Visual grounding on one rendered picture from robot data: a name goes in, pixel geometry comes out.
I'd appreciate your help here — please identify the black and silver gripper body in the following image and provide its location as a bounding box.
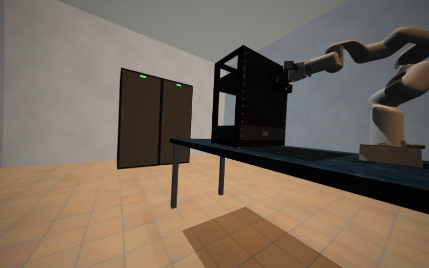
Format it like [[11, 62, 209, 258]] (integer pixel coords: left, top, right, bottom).
[[288, 61, 308, 82]]

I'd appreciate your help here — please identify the black equipment rack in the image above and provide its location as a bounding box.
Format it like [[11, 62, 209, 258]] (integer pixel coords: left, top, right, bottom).
[[211, 45, 293, 149]]

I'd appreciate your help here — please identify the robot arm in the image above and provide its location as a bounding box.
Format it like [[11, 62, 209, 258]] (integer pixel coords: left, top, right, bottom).
[[305, 27, 429, 149]]

